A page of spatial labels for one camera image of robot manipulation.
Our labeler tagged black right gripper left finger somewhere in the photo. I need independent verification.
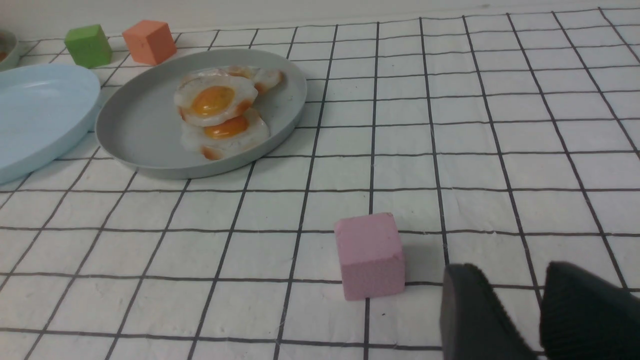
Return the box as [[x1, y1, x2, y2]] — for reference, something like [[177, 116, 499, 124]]
[[439, 263, 538, 360]]

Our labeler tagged pale green plate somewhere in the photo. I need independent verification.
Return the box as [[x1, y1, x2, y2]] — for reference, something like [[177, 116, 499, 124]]
[[0, 28, 20, 72]]

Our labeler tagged grey plate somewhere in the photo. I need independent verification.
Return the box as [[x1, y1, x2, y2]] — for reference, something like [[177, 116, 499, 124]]
[[94, 48, 308, 180]]

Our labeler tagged green foam cube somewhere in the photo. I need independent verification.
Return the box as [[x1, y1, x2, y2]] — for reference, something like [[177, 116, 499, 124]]
[[64, 23, 113, 69]]

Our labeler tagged white checkered tablecloth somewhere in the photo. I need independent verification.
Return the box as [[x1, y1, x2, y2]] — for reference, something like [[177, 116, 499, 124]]
[[0, 3, 640, 360]]

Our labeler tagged fried egg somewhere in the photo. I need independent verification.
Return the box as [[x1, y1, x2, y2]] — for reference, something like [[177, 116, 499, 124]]
[[180, 108, 271, 161], [222, 65, 285, 95], [173, 74, 259, 127]]

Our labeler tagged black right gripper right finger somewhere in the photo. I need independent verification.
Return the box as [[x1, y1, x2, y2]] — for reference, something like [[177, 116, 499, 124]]
[[539, 261, 640, 360]]

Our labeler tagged light blue plate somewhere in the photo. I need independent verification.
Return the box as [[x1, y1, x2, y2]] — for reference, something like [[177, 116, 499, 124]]
[[0, 63, 101, 183]]

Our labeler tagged pink foam cube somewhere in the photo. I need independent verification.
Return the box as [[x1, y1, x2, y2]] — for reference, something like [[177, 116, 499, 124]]
[[334, 212, 406, 301]]

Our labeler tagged orange foam cube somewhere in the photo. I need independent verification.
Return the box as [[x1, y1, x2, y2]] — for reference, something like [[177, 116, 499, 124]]
[[122, 19, 178, 66]]

